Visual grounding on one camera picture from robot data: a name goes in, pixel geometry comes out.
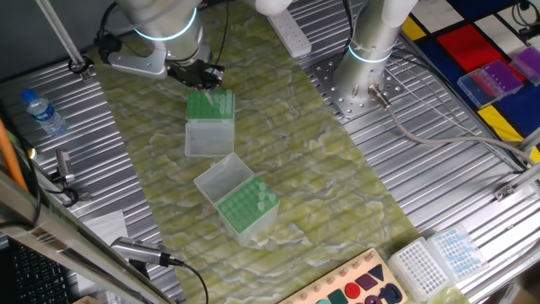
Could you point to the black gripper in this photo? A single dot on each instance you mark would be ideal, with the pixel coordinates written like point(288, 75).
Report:
point(187, 72)

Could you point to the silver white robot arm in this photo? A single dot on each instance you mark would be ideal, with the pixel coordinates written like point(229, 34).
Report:
point(169, 17)

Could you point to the clear tip box green rack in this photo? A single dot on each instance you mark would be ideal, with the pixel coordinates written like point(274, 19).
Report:
point(223, 177)
point(208, 139)

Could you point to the white power strip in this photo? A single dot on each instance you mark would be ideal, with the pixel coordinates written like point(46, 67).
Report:
point(291, 34)

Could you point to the green marble patterned mat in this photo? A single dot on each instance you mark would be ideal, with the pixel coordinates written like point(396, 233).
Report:
point(304, 177)

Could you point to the thin silver rod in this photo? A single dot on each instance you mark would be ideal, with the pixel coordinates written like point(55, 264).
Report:
point(59, 31)

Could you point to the clear water bottle blue cap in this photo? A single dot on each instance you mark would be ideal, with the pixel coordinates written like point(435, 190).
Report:
point(44, 114)

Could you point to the white paper sheet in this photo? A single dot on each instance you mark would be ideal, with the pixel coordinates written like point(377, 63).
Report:
point(107, 228)

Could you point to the orange pipe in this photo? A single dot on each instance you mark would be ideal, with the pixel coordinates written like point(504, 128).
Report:
point(10, 160)

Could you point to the wooden shape puzzle board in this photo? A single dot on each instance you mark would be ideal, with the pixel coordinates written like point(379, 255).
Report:
point(314, 295)

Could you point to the green puzzle piece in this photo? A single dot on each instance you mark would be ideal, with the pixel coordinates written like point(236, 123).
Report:
point(337, 297)

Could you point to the red circle puzzle piece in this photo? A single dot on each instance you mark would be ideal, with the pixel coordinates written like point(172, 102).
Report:
point(352, 290)

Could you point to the colour block floor mat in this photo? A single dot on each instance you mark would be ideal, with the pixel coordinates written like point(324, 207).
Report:
point(460, 42)

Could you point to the navy triangle puzzle piece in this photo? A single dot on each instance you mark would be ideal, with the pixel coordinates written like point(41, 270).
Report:
point(377, 272)

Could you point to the purple square puzzle piece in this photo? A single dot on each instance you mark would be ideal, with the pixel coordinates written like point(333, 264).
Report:
point(366, 282)

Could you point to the black keyboard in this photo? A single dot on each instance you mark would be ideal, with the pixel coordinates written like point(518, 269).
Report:
point(38, 278)

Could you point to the white rack tip box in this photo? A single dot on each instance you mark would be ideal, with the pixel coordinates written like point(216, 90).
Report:
point(417, 268)

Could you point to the purple rack tip box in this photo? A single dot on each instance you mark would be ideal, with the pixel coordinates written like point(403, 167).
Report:
point(529, 61)
point(500, 76)

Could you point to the blue rack tip box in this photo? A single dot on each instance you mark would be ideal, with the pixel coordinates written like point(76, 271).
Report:
point(457, 251)

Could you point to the cardboard carton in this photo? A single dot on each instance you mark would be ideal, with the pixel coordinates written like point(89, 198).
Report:
point(523, 295)

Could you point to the silver camera mount bracket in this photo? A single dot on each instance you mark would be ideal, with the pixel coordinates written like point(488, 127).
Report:
point(139, 65)

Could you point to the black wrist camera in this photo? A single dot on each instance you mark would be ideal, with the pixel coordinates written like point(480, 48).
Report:
point(109, 46)

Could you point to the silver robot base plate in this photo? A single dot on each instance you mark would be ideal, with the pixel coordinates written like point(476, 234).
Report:
point(333, 97)

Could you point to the silver depth camera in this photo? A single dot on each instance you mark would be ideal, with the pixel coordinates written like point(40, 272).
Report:
point(135, 250)

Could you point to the aluminium frame beam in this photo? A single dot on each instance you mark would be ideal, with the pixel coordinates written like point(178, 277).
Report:
point(50, 228)

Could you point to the aluminium profile rail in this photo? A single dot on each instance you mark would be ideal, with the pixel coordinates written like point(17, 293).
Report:
point(519, 183)

